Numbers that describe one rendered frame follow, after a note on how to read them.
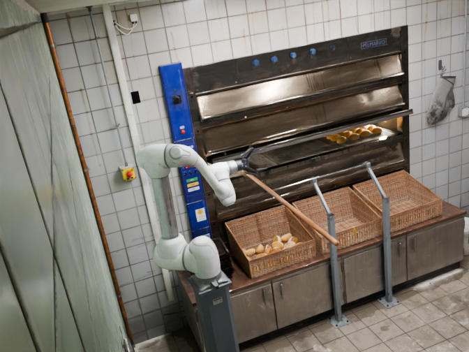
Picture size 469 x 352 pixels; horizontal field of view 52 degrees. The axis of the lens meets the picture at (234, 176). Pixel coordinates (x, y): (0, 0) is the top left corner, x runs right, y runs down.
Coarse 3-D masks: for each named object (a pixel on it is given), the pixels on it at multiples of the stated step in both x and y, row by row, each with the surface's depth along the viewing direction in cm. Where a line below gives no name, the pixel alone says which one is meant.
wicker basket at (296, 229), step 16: (272, 208) 399; (240, 224) 391; (256, 224) 395; (272, 224) 399; (240, 240) 391; (256, 240) 395; (272, 240) 399; (304, 240) 382; (240, 256) 368; (272, 256) 356; (288, 256) 361; (304, 256) 367; (256, 272) 355
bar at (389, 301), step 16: (320, 176) 365; (320, 192) 360; (384, 208) 368; (384, 224) 373; (384, 240) 379; (336, 256) 363; (384, 256) 385; (336, 272) 368; (336, 288) 372; (336, 304) 377; (384, 304) 396; (336, 320) 384
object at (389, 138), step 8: (392, 136) 424; (400, 136) 426; (360, 144) 417; (368, 144) 417; (376, 144) 420; (328, 152) 409; (336, 152) 408; (344, 152) 411; (296, 160) 403; (304, 160) 400; (312, 160) 402; (320, 160) 405; (272, 168) 392; (280, 168) 393; (288, 168) 396; (240, 176) 386; (256, 176) 388
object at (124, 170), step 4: (128, 164) 348; (132, 164) 346; (120, 168) 342; (124, 168) 341; (128, 168) 342; (124, 172) 342; (132, 172) 344; (124, 176) 343; (132, 176) 345; (136, 176) 346; (124, 180) 343; (128, 180) 345
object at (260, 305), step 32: (416, 224) 395; (448, 224) 402; (320, 256) 370; (352, 256) 376; (416, 256) 400; (448, 256) 413; (192, 288) 354; (256, 288) 353; (288, 288) 363; (320, 288) 374; (352, 288) 386; (384, 288) 398; (192, 320) 365; (256, 320) 361; (288, 320) 372; (320, 320) 390
